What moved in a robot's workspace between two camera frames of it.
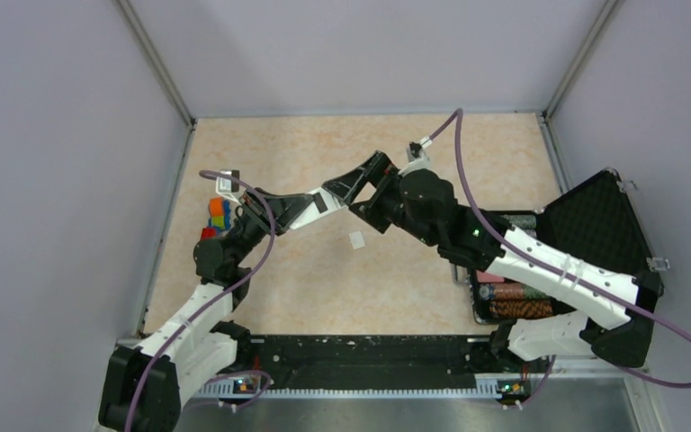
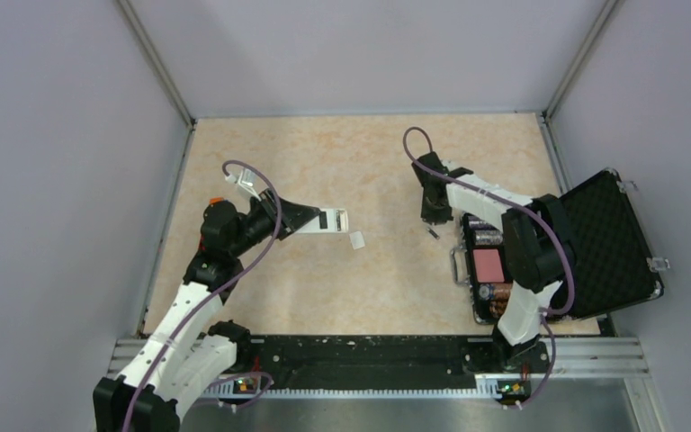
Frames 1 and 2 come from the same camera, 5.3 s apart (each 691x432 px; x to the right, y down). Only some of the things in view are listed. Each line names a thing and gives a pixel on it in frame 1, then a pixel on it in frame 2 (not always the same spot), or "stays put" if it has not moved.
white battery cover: (356, 239) stays put
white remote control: (322, 202) → (337, 221)
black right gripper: (347, 188) → (431, 217)
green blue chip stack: (509, 291) stays put
